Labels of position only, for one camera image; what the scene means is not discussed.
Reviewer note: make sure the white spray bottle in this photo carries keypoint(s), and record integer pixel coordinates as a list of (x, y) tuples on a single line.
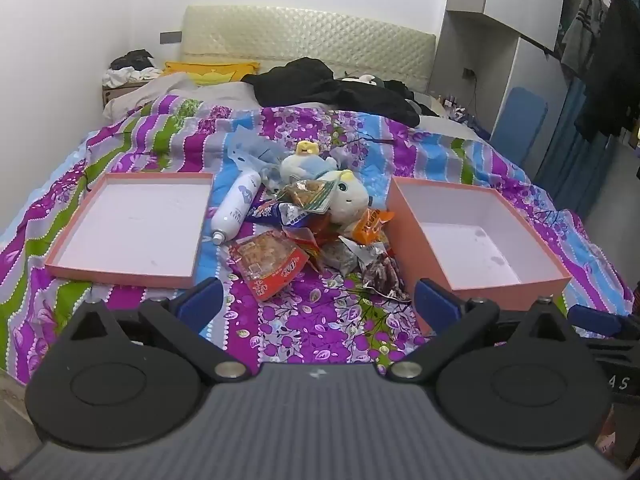
[(235, 205)]

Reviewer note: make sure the dark purple snack packet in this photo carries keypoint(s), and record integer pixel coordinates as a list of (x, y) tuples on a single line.
[(382, 276)]

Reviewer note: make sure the cream quilted headboard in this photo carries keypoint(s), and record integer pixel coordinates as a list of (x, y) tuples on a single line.
[(300, 35)]

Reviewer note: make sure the black clothing heap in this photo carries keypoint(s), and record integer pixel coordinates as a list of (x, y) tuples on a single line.
[(310, 85)]

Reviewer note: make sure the cluster of small bottles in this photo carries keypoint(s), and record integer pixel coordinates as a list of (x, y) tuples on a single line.
[(451, 102)]

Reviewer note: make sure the blue curtain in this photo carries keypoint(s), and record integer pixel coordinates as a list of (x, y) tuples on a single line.
[(565, 160)]

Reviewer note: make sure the clear packet of brown snacks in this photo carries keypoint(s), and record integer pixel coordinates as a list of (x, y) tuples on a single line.
[(345, 257)]

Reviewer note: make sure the black hanging jacket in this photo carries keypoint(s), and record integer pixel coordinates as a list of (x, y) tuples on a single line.
[(615, 70)]

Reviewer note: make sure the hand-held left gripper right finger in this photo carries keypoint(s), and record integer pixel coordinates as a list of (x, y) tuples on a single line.
[(436, 305)]

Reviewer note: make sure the red clear snack packet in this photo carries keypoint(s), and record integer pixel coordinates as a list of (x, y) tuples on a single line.
[(265, 265)]

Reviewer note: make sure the wall outlet with plug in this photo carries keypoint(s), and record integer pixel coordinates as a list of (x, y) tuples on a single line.
[(469, 74)]

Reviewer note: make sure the shallow pink box lid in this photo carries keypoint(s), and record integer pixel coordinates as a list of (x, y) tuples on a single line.
[(135, 230)]

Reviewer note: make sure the yellow pillow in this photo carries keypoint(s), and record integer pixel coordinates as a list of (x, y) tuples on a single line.
[(210, 72)]

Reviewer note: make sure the blue padded board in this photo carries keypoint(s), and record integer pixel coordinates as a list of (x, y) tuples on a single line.
[(517, 120)]

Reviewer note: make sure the large white blue plush toy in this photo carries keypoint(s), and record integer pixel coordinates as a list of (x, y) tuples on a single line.
[(345, 195)]

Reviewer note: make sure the grey blanket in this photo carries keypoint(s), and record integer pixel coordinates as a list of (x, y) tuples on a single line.
[(165, 92)]

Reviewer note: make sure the grey striped hanging sweater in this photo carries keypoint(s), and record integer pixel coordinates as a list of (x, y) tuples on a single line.
[(582, 30)]

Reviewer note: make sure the white tall cabinet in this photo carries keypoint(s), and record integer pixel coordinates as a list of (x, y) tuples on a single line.
[(535, 70)]

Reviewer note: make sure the brown cardboard box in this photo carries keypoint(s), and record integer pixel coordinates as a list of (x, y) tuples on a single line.
[(117, 94)]

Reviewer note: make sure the purple floral striped quilt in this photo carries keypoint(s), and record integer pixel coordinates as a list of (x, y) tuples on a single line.
[(325, 320)]

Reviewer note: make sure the deep pink cardboard box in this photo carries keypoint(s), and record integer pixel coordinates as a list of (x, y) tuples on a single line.
[(475, 245)]

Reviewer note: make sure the grey bed sheet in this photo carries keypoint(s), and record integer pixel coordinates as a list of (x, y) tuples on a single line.
[(450, 127)]

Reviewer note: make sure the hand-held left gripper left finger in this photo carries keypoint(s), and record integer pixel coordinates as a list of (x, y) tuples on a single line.
[(201, 305)]

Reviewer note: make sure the light blue plastic bag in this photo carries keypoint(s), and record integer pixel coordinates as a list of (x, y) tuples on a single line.
[(250, 152)]

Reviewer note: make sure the small white blue plush toy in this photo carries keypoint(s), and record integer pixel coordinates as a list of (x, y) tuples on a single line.
[(299, 164)]

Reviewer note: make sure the black and white clothes pile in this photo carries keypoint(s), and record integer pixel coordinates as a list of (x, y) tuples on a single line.
[(130, 67)]

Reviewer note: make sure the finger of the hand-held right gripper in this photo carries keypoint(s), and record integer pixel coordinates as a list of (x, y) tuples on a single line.
[(595, 318)]

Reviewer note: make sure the orange snack packet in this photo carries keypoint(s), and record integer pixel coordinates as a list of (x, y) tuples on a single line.
[(370, 225)]

